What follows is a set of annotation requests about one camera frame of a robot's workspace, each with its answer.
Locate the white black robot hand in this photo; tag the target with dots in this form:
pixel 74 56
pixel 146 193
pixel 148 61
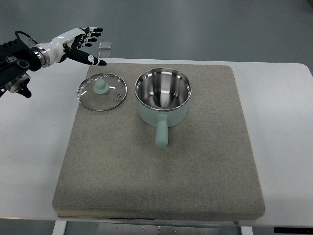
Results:
pixel 69 45

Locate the glass lid with green knob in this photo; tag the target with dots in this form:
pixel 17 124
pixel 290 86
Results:
pixel 102 92

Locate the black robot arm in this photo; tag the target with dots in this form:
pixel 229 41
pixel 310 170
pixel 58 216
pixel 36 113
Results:
pixel 16 58

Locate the mint green pot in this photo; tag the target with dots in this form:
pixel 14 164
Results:
pixel 162 96

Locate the lower metal floor plate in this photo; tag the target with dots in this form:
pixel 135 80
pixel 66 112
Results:
pixel 104 54

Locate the beige fabric mat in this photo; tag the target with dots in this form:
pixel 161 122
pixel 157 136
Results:
pixel 113 168

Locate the white table frame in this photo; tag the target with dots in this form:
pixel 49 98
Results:
pixel 132 229

